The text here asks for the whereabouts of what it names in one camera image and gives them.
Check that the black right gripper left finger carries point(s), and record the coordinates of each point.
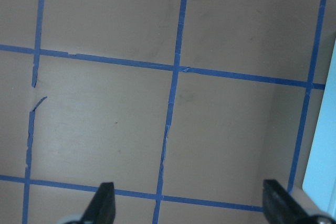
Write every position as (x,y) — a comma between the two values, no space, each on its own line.
(101,209)

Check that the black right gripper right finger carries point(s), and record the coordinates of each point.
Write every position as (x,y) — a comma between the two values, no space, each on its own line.
(279,207)

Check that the light blue plastic bin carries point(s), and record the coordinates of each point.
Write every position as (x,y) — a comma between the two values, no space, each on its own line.
(319,180)

